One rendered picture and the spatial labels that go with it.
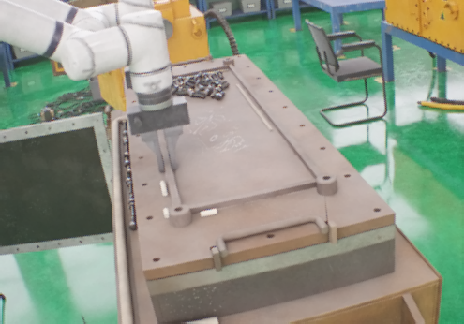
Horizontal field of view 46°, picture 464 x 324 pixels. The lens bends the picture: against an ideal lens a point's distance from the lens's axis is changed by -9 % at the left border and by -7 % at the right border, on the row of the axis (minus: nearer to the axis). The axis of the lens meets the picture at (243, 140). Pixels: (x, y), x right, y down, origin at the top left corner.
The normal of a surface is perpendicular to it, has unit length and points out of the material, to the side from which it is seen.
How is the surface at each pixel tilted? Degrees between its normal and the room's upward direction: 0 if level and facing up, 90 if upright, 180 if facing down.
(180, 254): 0
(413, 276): 0
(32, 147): 90
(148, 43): 90
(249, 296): 90
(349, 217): 0
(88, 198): 90
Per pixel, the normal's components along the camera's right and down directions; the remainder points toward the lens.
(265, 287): 0.21, 0.35
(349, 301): -0.12, -0.92
